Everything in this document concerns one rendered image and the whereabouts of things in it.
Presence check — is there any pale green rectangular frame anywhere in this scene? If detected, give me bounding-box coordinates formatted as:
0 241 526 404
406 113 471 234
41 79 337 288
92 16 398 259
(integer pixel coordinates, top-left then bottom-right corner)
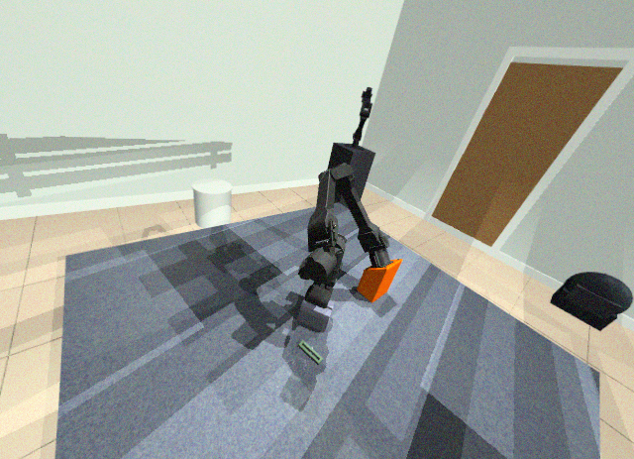
298 340 323 365

